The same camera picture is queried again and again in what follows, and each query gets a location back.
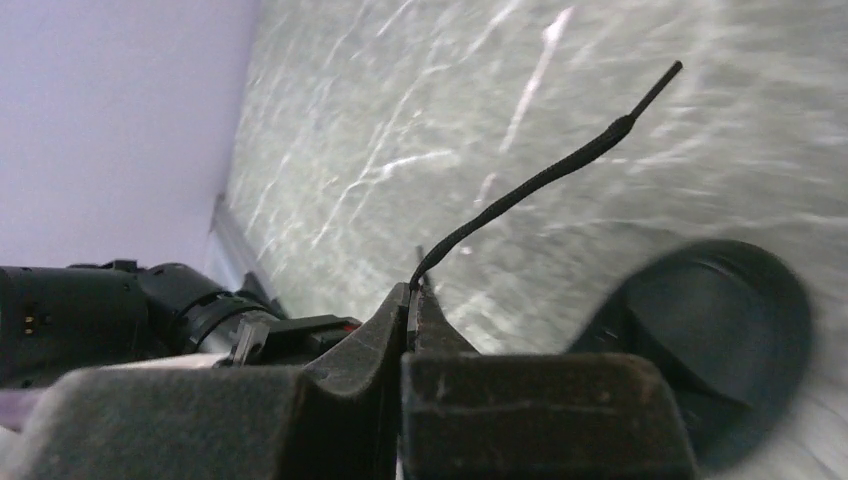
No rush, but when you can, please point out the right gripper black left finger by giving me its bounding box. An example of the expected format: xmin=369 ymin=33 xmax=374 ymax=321
xmin=13 ymin=283 xmax=409 ymax=479

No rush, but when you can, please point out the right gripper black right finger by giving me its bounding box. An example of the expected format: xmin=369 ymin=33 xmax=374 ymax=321
xmin=400 ymin=287 xmax=699 ymax=479

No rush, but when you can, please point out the aluminium frame rail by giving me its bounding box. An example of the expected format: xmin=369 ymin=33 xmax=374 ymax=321
xmin=203 ymin=194 xmax=266 ymax=294

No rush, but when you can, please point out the black shoelace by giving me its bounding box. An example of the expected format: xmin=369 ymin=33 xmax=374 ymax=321
xmin=408 ymin=60 xmax=684 ymax=292

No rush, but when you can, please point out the black shoe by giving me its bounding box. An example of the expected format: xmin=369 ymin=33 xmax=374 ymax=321
xmin=570 ymin=239 xmax=814 ymax=473

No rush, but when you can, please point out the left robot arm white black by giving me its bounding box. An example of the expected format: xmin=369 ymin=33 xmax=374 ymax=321
xmin=1 ymin=260 xmax=361 ymax=431

